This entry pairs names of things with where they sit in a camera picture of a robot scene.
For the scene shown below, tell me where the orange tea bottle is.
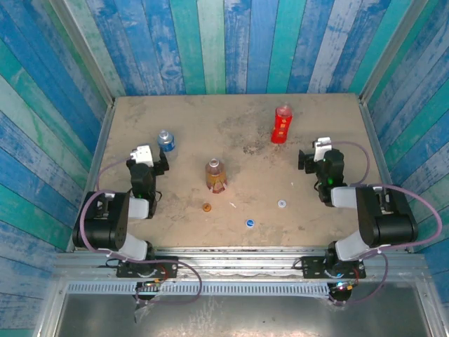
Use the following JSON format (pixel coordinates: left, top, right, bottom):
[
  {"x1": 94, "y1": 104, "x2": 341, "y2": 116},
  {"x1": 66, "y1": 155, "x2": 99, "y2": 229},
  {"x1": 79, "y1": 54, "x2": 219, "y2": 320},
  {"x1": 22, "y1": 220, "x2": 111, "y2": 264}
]
[{"x1": 204, "y1": 158, "x2": 228, "y2": 195}]

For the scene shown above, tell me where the aluminium side rail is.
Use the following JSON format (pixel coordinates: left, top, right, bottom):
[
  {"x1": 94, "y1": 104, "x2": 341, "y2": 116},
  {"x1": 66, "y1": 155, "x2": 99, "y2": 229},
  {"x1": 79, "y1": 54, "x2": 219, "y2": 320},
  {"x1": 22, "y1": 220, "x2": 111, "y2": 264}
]
[
  {"x1": 358, "y1": 95, "x2": 415, "y2": 253},
  {"x1": 65, "y1": 98, "x2": 116, "y2": 253}
]

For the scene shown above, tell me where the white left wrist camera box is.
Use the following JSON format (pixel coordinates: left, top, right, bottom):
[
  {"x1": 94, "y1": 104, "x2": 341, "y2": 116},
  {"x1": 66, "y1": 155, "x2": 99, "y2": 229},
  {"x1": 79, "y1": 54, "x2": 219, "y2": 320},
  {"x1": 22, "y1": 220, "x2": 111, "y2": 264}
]
[{"x1": 130, "y1": 145, "x2": 154, "y2": 166}]

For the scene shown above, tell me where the aluminium corner post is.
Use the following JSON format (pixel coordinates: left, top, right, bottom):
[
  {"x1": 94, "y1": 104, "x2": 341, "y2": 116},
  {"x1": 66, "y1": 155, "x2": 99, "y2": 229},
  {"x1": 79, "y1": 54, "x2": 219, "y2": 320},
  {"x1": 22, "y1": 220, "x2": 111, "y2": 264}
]
[
  {"x1": 48, "y1": 0, "x2": 116, "y2": 105},
  {"x1": 358, "y1": 0, "x2": 429, "y2": 103}
]

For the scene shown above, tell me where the small circuit board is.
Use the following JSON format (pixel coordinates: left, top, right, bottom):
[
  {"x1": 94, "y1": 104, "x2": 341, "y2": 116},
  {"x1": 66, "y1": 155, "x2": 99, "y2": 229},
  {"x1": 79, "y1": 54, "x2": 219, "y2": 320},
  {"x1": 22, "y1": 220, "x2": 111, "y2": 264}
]
[
  {"x1": 329, "y1": 279, "x2": 358, "y2": 293},
  {"x1": 135, "y1": 279, "x2": 166, "y2": 292}
]

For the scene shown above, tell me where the slotted grey cable tray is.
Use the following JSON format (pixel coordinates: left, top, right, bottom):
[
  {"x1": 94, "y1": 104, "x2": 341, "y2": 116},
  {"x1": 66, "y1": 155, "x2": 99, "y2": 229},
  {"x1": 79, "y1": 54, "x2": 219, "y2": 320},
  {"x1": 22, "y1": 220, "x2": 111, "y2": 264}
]
[{"x1": 65, "y1": 282, "x2": 331, "y2": 296}]

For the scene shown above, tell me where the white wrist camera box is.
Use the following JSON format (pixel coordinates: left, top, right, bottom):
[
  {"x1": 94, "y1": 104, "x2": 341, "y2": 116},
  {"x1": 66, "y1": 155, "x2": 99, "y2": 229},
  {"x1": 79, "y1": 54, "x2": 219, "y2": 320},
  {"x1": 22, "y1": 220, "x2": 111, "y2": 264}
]
[
  {"x1": 130, "y1": 145, "x2": 154, "y2": 166},
  {"x1": 312, "y1": 137, "x2": 333, "y2": 163}
]

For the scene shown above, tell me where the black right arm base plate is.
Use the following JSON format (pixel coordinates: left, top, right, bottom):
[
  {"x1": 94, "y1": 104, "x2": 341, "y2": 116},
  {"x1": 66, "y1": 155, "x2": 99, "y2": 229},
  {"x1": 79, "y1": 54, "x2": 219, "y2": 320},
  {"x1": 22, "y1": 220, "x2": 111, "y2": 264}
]
[{"x1": 302, "y1": 256, "x2": 367, "y2": 280}]

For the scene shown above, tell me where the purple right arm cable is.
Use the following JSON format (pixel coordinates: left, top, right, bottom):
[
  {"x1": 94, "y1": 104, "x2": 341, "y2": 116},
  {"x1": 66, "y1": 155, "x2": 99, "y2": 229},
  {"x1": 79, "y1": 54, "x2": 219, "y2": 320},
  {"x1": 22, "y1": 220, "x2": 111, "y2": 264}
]
[{"x1": 329, "y1": 140, "x2": 443, "y2": 308}]

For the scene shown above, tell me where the red drink bottle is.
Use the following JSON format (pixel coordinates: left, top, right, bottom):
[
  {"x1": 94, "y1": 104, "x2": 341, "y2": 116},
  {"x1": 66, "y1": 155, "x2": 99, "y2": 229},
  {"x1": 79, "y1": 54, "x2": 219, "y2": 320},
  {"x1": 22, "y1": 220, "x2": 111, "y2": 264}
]
[{"x1": 270, "y1": 103, "x2": 294, "y2": 145}]

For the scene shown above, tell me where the aluminium mounting rail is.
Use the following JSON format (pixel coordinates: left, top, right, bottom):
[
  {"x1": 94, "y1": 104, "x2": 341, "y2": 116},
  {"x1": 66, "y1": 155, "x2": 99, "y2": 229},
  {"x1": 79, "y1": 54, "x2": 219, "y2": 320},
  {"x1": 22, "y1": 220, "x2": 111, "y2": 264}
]
[{"x1": 52, "y1": 246, "x2": 429, "y2": 282}]

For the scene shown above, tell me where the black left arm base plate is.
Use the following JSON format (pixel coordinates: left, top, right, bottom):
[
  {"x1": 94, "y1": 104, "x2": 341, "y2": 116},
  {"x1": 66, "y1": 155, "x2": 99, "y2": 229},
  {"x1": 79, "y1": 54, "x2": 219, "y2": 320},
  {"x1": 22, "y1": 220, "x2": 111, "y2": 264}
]
[{"x1": 116, "y1": 256, "x2": 180, "y2": 279}]

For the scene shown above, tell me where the blue label water bottle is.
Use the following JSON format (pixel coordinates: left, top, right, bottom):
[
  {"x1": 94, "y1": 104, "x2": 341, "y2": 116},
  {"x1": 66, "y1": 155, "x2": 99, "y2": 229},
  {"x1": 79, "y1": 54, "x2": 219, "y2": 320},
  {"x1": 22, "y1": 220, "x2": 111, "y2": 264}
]
[{"x1": 156, "y1": 129, "x2": 177, "y2": 153}]

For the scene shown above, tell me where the steel sheet panel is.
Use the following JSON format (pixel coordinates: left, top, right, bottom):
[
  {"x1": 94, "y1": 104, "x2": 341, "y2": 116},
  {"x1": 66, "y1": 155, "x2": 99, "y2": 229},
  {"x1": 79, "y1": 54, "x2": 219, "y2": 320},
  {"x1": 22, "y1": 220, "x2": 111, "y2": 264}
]
[{"x1": 52, "y1": 293, "x2": 434, "y2": 337}]

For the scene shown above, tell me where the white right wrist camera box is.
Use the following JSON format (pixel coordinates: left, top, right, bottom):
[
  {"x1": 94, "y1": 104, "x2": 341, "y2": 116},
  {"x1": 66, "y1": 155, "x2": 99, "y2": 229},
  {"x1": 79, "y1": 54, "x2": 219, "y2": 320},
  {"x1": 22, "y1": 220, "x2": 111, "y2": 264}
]
[{"x1": 312, "y1": 137, "x2": 333, "y2": 163}]

